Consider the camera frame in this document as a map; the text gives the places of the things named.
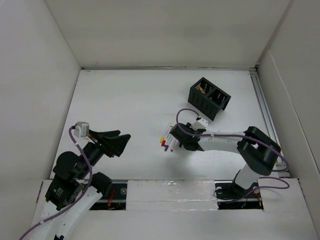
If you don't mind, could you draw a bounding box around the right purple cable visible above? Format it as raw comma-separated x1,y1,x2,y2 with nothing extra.
176,108,291,204

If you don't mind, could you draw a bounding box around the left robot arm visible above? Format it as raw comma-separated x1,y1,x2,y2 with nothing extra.
20,124,131,240

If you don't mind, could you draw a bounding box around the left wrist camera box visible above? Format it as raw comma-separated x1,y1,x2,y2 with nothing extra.
74,121,90,139

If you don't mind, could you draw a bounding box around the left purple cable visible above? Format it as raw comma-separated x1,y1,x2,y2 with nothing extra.
18,126,95,240

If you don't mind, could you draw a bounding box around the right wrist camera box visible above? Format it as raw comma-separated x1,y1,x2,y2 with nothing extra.
191,118,208,131

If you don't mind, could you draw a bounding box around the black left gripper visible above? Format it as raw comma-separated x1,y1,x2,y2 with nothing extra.
77,128,131,178

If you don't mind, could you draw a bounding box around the black two-compartment pen holder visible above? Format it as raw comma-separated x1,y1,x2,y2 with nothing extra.
187,77,231,121

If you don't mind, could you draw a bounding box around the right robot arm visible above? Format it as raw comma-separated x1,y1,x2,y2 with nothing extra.
169,123,281,202

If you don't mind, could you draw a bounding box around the purple cable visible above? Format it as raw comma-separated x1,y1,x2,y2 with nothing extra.
18,126,95,240
176,108,291,204

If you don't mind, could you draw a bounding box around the aluminium rail right side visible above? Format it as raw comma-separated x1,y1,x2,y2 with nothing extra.
249,68,291,179

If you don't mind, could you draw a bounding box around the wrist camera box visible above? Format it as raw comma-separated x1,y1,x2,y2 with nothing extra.
191,118,208,131
74,121,90,139

